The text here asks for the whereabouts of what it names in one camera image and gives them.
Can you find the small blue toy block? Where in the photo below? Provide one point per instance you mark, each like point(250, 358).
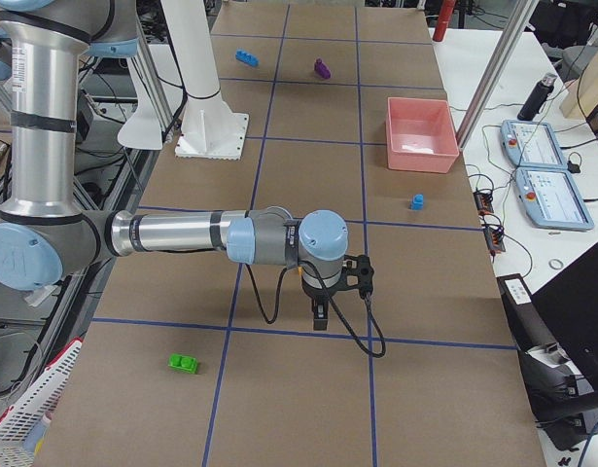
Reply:
point(417, 202)

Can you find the green toy block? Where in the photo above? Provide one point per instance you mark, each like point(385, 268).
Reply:
point(183, 363)

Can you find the purple toy block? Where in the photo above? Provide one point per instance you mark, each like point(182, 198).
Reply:
point(321, 69)

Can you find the long blue toy block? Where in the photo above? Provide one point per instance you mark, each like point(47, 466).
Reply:
point(246, 58)

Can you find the pink plastic box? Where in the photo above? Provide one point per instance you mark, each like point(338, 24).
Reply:
point(420, 135)

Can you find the lower orange circuit board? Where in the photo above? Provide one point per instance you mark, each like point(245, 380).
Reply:
point(494, 237)

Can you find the orange circuit board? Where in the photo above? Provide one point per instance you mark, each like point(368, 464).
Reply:
point(494, 237)
point(484, 202)

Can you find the upper orange circuit board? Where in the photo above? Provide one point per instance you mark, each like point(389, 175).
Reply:
point(484, 202)

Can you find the lower teach pendant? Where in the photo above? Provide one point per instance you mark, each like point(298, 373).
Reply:
point(551, 199)

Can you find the teach pendant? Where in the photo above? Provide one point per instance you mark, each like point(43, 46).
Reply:
point(551, 199)
point(531, 144)

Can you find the upper teach pendant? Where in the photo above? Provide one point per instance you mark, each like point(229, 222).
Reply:
point(531, 144)

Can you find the black water bottle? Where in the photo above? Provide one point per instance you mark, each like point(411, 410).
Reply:
point(537, 98)

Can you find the red bottle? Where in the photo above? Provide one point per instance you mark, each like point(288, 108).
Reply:
point(446, 11)

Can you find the wooden plank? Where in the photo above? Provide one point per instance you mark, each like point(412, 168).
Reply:
point(582, 94)

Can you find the white red plastic basket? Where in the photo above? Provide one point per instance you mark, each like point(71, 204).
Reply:
point(24, 424)

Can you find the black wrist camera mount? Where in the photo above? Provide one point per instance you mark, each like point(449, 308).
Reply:
point(357, 274)

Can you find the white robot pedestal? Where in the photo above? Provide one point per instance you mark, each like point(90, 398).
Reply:
point(182, 91)

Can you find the aluminium frame post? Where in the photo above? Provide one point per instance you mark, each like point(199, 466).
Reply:
point(521, 14)

